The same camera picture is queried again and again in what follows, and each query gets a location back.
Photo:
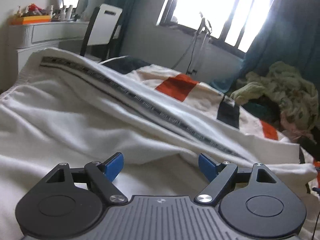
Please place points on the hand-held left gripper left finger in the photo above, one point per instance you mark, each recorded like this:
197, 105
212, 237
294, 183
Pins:
113, 166

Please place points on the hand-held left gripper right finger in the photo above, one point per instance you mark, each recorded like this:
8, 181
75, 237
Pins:
206, 166

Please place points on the white pants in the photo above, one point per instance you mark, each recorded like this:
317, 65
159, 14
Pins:
75, 120

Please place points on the pile of blankets and clothes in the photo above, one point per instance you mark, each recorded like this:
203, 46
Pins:
287, 87

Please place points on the green cloth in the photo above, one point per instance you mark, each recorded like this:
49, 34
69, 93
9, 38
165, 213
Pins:
260, 110

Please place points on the teal cloth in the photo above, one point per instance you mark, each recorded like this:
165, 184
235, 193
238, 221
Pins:
225, 83

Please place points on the striped blanket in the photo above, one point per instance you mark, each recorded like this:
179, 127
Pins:
175, 85

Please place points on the pink garment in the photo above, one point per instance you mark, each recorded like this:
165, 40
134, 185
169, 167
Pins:
297, 131

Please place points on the silver tripod stand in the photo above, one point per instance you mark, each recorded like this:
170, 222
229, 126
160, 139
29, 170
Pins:
203, 23

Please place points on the white dressing table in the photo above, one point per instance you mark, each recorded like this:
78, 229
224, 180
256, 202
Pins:
50, 32

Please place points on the row of cosmetic bottles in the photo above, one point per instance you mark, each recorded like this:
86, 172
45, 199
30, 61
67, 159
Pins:
66, 12

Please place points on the dark framed window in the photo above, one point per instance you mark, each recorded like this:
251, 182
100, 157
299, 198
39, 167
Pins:
200, 2

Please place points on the orange box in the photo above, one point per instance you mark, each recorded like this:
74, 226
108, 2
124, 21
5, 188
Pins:
32, 19

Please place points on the red ornament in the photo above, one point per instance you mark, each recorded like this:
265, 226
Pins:
33, 7

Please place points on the white chair with black frame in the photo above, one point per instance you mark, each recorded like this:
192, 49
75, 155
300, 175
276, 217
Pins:
105, 27

